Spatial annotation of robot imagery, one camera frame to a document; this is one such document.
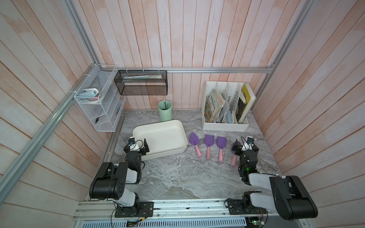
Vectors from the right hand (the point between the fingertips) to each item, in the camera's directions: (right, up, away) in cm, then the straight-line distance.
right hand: (244, 140), depth 88 cm
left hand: (-68, -1, +3) cm, 68 cm away
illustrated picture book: (-17, +23, +13) cm, 32 cm away
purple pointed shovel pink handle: (-7, -15, 0) cm, 16 cm away
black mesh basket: (-69, +41, +17) cm, 82 cm away
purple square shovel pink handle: (-19, -2, +14) cm, 24 cm away
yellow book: (+5, +28, +3) cm, 28 cm away
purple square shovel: (-11, -3, +13) cm, 17 cm away
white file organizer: (-5, +14, +16) cm, 22 cm away
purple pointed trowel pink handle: (-30, -2, +13) cm, 33 cm away
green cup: (-51, +20, +13) cm, 57 cm away
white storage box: (-54, -1, +15) cm, 56 cm away
